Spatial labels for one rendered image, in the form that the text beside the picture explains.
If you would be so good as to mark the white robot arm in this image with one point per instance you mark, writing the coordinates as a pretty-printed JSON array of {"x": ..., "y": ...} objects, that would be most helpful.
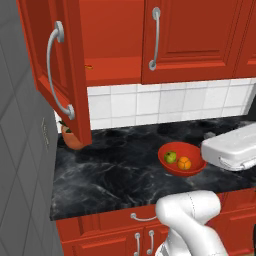
[{"x": 190, "y": 216}]

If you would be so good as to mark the green pear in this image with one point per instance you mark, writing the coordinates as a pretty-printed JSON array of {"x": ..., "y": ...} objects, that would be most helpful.
[{"x": 170, "y": 157}]

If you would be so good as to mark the orange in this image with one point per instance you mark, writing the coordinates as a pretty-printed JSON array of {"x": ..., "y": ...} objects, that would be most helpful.
[{"x": 184, "y": 163}]

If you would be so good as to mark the red bowl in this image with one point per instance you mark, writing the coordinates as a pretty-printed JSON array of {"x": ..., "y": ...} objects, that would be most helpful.
[{"x": 193, "y": 160}]

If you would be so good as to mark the red open cabinet door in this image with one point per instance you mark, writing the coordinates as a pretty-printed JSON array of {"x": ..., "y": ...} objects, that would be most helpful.
[{"x": 71, "y": 66}]

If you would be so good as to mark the red base cabinet door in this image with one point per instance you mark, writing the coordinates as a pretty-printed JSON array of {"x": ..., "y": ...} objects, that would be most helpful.
[
  {"x": 160, "y": 240},
  {"x": 106, "y": 245}
]

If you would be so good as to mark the red closed cabinet door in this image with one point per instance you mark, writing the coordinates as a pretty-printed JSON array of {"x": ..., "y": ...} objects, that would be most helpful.
[{"x": 200, "y": 33}]

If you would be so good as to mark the red base cabinet run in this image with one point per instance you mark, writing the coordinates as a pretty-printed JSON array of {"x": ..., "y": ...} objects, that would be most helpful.
[{"x": 238, "y": 223}]

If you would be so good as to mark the red narrow cabinet door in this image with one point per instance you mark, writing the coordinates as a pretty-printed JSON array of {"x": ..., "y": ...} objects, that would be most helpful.
[{"x": 248, "y": 40}]

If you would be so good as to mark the terracotta potted plant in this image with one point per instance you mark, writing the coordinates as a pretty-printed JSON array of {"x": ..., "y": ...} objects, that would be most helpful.
[{"x": 71, "y": 140}]

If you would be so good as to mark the red drawer front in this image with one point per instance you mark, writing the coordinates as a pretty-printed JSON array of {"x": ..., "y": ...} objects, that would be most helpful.
[{"x": 100, "y": 221}]

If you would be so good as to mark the white countertop appliance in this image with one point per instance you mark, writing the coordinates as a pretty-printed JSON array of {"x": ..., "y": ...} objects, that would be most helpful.
[{"x": 230, "y": 146}]

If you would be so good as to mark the red wall cabinet body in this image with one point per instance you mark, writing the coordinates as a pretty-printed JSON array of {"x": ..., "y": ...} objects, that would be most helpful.
[{"x": 111, "y": 43}]

